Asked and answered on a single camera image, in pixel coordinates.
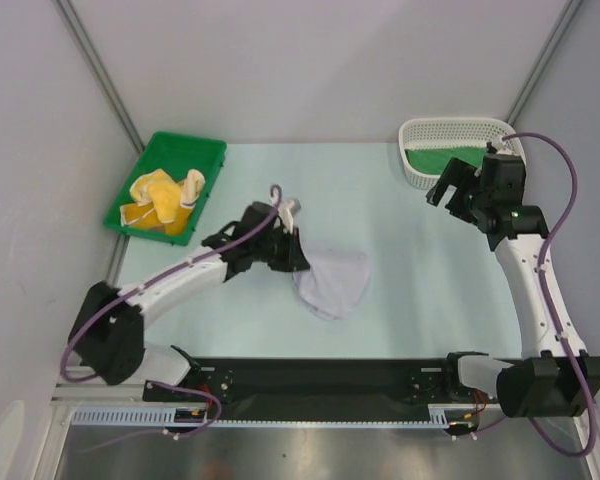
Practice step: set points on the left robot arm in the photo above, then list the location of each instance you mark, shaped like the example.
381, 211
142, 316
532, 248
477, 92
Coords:
108, 333

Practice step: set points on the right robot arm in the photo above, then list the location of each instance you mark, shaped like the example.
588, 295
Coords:
555, 374

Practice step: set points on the aluminium frame rail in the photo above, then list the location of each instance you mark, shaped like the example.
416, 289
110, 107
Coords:
98, 393

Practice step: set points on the grey cable duct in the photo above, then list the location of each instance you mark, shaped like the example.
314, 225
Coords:
189, 418

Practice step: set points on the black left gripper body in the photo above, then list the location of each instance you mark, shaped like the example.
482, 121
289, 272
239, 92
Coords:
277, 249

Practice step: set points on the white towel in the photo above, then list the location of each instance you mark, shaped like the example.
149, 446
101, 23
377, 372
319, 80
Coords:
335, 282

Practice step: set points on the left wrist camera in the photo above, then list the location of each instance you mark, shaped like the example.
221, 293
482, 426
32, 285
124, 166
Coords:
287, 210

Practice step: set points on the yellow towel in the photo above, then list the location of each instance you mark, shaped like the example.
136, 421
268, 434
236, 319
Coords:
160, 204

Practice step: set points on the green plastic bin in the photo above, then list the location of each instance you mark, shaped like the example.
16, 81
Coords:
176, 154

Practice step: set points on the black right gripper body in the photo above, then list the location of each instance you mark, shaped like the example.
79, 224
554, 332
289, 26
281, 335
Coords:
460, 189

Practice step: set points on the green towel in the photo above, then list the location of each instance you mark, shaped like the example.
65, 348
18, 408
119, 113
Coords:
434, 161

